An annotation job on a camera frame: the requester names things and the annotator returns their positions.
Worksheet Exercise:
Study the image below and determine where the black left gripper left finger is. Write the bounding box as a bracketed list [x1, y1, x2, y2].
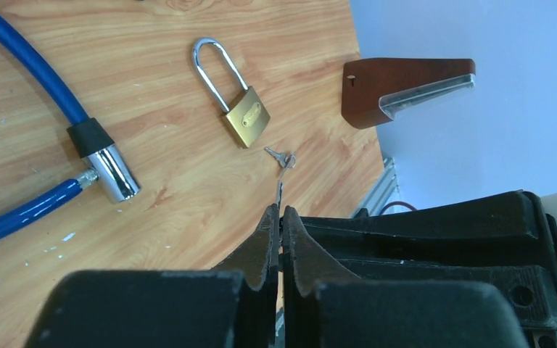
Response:
[25, 205, 280, 347]

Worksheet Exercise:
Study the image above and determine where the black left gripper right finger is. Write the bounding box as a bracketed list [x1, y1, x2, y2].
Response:
[282, 191, 557, 347]

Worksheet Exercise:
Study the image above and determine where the blue cable lock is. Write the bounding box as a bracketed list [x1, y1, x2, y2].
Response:
[0, 1, 142, 241]

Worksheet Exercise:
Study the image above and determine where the small silver keys right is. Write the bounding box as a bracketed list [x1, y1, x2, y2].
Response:
[264, 147, 297, 179]

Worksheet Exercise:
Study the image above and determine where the brass padlock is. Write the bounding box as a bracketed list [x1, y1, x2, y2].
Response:
[191, 37, 271, 149]

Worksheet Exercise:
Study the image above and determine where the brown wooden metronome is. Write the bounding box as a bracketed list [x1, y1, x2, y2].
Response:
[342, 58, 476, 130]

